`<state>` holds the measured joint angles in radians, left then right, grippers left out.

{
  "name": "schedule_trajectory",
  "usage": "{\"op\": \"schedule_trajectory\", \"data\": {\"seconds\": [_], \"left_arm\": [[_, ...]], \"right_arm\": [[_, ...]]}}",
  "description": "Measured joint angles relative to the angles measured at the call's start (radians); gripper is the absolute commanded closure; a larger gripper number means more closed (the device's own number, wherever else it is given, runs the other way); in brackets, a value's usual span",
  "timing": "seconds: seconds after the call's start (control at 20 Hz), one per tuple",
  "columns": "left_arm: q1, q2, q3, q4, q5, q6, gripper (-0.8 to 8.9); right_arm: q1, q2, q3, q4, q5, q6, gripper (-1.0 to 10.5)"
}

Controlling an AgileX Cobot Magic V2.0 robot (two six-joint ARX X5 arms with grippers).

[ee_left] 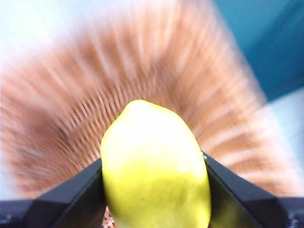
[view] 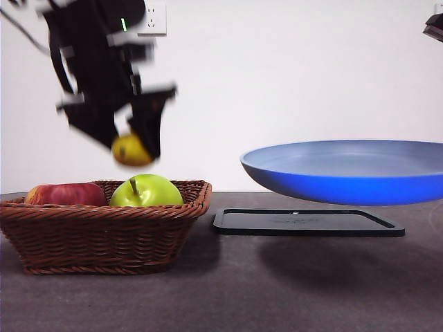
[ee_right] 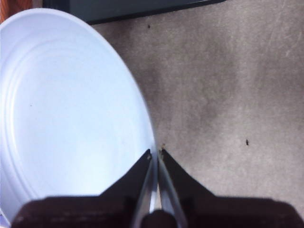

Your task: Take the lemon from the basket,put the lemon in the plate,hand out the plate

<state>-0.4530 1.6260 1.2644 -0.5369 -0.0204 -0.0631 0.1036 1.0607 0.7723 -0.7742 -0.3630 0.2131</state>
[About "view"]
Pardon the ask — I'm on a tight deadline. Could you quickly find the yellow lemon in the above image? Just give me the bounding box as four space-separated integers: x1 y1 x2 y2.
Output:
111 133 155 167

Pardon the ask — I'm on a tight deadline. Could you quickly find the blue round plate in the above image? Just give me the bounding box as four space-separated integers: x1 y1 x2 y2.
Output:
239 139 443 205

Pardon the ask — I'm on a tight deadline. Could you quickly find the brown wicker basket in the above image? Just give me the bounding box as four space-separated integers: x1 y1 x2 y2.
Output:
0 179 213 277

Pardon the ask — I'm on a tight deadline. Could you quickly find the green apple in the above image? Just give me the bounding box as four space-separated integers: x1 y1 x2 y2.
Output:
109 174 184 208

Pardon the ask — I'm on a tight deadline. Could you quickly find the red apple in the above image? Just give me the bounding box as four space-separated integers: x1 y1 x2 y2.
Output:
24 183 107 208

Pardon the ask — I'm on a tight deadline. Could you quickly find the black rectangular tray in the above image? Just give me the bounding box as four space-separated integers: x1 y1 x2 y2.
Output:
213 207 406 238

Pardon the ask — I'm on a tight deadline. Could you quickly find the black cable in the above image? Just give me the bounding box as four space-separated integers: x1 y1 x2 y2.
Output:
0 6 51 55

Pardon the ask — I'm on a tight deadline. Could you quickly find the white wall socket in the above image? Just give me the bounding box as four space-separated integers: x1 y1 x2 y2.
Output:
137 2 168 37

